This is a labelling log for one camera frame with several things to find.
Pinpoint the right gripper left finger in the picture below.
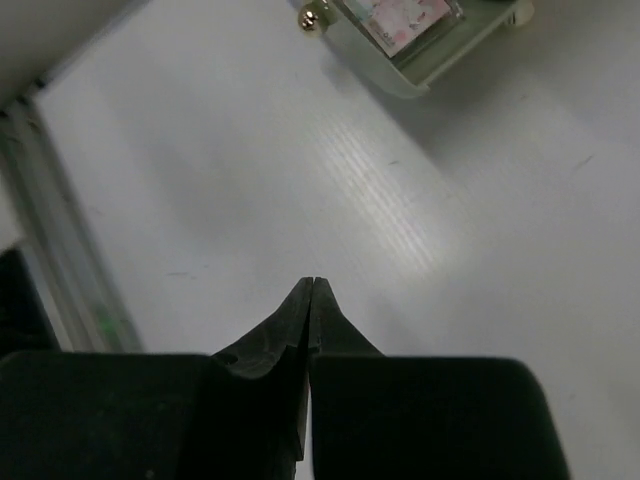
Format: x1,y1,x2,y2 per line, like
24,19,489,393
1,278,313,479

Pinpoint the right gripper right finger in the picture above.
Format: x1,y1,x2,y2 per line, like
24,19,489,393
309,278,570,479

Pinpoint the false lash box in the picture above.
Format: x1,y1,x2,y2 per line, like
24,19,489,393
342,0,464,58

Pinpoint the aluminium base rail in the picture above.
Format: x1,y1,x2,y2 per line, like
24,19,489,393
1,89,143,353

